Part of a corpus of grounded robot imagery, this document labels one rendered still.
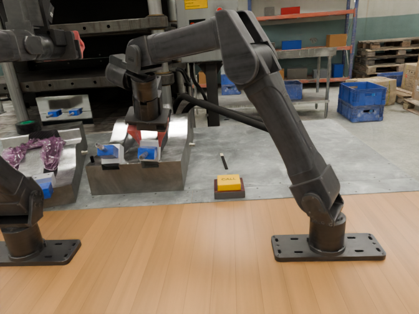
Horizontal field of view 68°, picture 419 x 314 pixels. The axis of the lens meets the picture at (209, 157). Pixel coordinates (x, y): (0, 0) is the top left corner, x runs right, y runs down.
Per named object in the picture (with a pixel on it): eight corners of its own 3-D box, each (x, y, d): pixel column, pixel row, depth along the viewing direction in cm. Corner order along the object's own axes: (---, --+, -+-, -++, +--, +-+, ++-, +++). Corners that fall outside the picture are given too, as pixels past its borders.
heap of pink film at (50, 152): (63, 169, 92) (56, 144, 89) (-5, 180, 88) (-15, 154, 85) (72, 143, 115) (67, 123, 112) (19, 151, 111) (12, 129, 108)
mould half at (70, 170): (75, 202, 84) (66, 165, 80) (-34, 223, 78) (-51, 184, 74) (88, 146, 129) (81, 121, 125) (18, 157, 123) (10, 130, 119)
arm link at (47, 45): (28, 28, 72) (8, 27, 66) (51, 27, 72) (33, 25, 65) (35, 60, 74) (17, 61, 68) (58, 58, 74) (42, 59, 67)
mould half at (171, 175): (183, 190, 87) (178, 144, 82) (91, 195, 88) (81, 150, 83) (194, 136, 133) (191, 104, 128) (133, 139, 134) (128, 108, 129)
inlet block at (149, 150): (151, 169, 74) (152, 146, 73) (130, 168, 74) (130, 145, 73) (160, 159, 87) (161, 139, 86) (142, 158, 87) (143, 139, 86)
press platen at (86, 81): (182, 109, 151) (178, 71, 145) (-76, 126, 156) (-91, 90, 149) (192, 83, 229) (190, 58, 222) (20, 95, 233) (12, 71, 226)
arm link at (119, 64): (98, 85, 73) (98, 32, 67) (126, 80, 80) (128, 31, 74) (133, 103, 69) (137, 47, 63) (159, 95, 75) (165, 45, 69)
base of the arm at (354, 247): (270, 205, 61) (275, 225, 55) (376, 202, 60) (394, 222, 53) (270, 238, 64) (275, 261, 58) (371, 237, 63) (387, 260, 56)
